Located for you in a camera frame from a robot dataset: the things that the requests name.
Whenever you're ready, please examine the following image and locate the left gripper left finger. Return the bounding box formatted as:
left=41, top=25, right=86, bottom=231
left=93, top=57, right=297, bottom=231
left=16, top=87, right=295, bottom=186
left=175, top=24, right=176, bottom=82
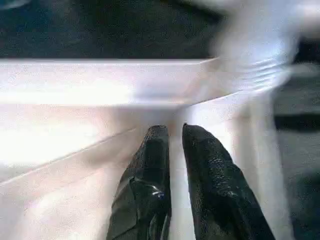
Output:
left=105, top=125, right=172, bottom=240

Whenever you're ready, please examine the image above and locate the white plastic table top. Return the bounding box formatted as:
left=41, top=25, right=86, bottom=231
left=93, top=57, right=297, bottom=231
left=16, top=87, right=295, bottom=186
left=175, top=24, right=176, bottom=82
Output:
left=0, top=57, right=296, bottom=240

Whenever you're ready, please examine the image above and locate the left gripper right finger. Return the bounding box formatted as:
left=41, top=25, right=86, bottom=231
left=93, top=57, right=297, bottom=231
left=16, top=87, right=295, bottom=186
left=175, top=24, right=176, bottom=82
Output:
left=181, top=123, right=277, bottom=240

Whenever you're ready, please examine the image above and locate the white plastic table leg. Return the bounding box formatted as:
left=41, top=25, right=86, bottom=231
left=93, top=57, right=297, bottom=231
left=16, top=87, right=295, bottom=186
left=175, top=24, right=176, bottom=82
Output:
left=210, top=0, right=306, bottom=96

